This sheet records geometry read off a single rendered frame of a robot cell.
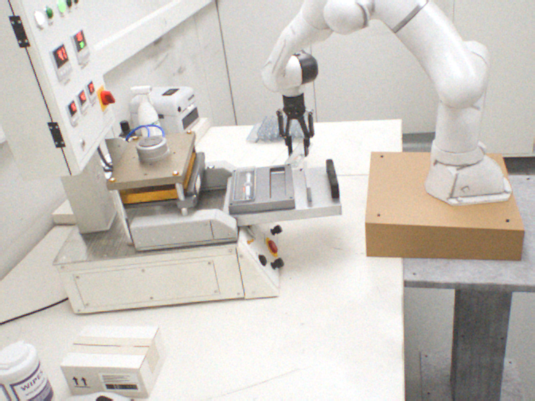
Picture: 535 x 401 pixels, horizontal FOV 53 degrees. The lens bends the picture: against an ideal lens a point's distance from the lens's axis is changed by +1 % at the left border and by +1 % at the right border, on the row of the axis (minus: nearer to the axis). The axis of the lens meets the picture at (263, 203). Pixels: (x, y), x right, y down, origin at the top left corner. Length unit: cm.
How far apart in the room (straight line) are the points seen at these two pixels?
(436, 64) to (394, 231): 43
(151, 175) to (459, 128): 77
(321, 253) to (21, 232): 96
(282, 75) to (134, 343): 91
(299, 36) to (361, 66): 215
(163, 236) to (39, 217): 73
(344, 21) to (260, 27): 237
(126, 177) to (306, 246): 57
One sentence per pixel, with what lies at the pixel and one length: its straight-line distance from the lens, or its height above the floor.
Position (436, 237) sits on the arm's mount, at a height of 82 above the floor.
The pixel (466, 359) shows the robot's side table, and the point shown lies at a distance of 192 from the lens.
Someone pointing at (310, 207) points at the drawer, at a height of 97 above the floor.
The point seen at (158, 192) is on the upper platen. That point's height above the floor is 106.
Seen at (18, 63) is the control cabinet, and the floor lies 141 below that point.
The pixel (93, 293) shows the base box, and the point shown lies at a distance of 145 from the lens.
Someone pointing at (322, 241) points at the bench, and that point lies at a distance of 158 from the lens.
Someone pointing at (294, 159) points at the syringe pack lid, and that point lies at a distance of 193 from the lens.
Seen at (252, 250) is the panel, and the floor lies 87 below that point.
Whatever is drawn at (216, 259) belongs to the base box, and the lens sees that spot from 133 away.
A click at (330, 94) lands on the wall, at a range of 378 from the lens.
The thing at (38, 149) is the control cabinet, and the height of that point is 122.
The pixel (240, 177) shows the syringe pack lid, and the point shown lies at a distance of 143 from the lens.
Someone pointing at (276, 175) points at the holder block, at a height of 98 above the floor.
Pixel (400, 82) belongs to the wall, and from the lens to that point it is 374.
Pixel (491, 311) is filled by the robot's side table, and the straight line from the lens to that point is 179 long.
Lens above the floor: 164
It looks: 30 degrees down
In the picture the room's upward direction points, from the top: 8 degrees counter-clockwise
